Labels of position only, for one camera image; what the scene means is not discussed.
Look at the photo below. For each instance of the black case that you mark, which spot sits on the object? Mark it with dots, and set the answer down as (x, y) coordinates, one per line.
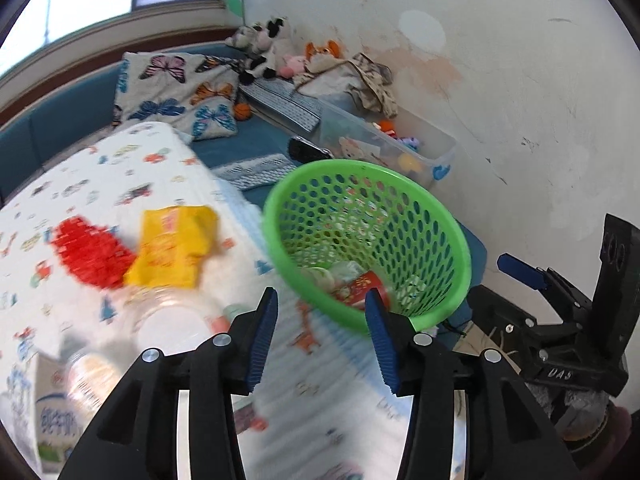
(307, 149)

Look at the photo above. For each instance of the purple toy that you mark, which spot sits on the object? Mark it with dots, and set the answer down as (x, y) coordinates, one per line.
(410, 141)

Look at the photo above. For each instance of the grey cloth pile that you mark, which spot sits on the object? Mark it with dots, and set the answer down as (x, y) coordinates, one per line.
(330, 82)

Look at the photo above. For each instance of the orange fox plush toy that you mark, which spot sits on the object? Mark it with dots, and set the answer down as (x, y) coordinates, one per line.
(322, 55)

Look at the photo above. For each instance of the white green milk carton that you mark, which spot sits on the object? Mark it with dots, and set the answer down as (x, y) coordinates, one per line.
(50, 410)

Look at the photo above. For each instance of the blue patterned cloth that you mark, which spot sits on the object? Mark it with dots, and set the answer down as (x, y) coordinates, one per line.
(255, 170)
(285, 105)

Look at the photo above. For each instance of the yellow wrapper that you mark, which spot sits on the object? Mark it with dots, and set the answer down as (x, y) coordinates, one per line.
(170, 245)

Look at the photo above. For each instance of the clear plastic bottle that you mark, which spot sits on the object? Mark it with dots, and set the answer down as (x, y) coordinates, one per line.
(165, 320)

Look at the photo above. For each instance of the clear storage box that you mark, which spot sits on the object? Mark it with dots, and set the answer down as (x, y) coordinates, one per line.
(430, 145)

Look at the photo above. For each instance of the butterfly print pillow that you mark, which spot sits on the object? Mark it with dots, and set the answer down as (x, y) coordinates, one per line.
(170, 90)

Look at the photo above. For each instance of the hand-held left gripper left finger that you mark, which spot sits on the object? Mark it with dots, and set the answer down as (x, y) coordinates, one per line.
(262, 340)

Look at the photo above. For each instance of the clear plastic cup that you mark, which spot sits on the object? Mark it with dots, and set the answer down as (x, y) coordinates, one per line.
(347, 267)

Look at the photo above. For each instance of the blue sofa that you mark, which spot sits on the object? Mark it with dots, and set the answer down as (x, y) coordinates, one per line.
(60, 130)

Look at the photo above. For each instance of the small basketball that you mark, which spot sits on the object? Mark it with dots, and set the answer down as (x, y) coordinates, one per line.
(242, 111)

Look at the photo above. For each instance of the green plastic basket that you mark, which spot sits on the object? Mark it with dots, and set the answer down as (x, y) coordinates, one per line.
(272, 240)

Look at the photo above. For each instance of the grey white plush toy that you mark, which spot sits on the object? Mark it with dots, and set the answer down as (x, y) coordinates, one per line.
(242, 36)

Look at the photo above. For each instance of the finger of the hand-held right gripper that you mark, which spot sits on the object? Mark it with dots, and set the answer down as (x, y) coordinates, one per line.
(520, 270)
(500, 315)

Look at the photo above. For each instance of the pink plush toy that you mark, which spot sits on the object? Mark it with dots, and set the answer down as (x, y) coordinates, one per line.
(291, 65)

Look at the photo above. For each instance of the cow plush toy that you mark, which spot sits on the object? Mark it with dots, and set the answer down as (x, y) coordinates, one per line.
(270, 45)

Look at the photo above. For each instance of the printed white blanket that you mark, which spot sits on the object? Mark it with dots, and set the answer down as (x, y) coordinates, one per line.
(150, 160)

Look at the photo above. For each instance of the yellow toy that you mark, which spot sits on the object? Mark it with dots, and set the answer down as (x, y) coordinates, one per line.
(407, 162)

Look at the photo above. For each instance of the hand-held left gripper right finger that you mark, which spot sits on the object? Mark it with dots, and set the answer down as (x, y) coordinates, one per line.
(382, 345)

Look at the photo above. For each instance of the beige printed cloth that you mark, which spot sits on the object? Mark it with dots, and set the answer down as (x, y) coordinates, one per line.
(375, 85)

